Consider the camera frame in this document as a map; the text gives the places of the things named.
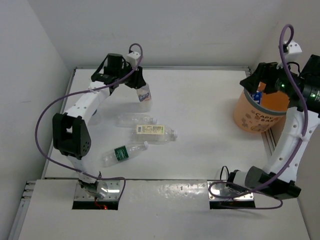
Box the yellow label lying bottle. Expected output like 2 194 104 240
130 124 178 145

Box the clear unlabelled lying bottle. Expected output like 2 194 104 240
116 113 158 128

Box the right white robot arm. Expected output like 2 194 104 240
227 54 320 200

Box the blue label bottle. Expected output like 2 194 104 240
250 91 263 105
88 110 102 126

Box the green label lying bottle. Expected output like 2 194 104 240
101 141 149 168

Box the metal base plate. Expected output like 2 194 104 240
207 180 254 202
73 177 126 202

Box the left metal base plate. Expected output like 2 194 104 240
73 177 126 202

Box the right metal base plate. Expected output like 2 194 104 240
207 180 254 202

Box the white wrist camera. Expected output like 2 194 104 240
125 51 141 68
284 40 303 62

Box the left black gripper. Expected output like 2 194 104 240
115 61 145 89

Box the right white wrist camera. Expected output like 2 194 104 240
284 40 303 62

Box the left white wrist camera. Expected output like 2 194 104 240
125 51 141 68

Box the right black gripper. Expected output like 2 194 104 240
241 58 304 95

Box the orange bin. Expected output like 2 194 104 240
233 82 289 133

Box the square clear bottle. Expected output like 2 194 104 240
136 83 153 113

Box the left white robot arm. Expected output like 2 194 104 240
52 50 146 197

